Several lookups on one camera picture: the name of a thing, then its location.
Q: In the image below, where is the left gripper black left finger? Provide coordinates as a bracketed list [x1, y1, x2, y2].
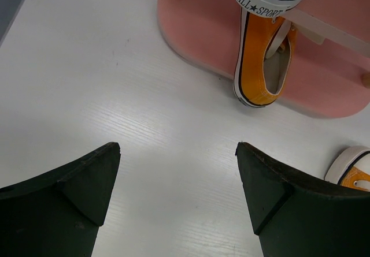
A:
[1, 142, 120, 256]

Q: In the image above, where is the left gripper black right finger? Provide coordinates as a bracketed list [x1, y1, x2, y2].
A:
[236, 143, 369, 256]

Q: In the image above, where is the orange sneaker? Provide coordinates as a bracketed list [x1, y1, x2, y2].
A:
[324, 146, 369, 192]
[233, 10, 298, 108]

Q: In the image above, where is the pink three-tier shoe shelf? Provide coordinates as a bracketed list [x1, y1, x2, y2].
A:
[157, 0, 369, 118]

